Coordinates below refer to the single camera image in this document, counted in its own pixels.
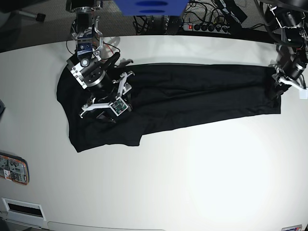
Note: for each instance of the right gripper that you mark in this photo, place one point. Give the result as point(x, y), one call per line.
point(92, 76)

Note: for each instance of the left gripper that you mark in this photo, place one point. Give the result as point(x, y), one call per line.
point(289, 75)

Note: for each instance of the black T-shirt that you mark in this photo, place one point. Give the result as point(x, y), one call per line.
point(170, 96)

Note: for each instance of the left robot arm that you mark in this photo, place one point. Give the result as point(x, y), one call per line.
point(286, 22)

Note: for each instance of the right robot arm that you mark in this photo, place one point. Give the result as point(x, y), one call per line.
point(89, 42)

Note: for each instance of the black power adapter brick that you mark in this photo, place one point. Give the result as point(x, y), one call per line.
point(236, 11)

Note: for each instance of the blue plastic bin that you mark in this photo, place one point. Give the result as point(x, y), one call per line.
point(151, 7)

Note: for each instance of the white power strip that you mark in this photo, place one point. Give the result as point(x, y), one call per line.
point(206, 27)

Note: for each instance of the black chair caster wheel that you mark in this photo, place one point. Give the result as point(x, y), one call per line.
point(40, 17)

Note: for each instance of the black remote control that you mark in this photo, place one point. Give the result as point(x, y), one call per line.
point(173, 25)

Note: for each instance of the dark device at left edge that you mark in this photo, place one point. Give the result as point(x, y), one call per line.
point(2, 108)

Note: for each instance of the sticker card at bottom edge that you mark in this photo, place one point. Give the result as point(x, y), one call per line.
point(293, 228)

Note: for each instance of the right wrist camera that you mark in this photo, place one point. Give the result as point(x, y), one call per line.
point(118, 106)

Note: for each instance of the white table cable grommet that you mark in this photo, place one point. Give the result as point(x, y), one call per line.
point(23, 208)

